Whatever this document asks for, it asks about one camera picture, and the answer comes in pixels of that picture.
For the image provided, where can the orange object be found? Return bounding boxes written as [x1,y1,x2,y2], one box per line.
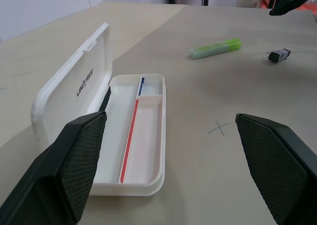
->
[255,0,317,10]

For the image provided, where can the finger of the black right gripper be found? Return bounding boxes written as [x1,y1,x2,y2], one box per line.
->
[269,0,317,16]

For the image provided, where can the green highlighter pen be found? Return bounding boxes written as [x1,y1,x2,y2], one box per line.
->
[190,38,242,59]

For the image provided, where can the white Unitree pencil case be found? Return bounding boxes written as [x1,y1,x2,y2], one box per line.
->
[30,22,167,198]

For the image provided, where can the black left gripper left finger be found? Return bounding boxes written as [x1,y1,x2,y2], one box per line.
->
[0,111,107,225]

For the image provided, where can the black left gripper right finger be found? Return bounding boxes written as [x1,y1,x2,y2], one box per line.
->
[235,113,317,225]

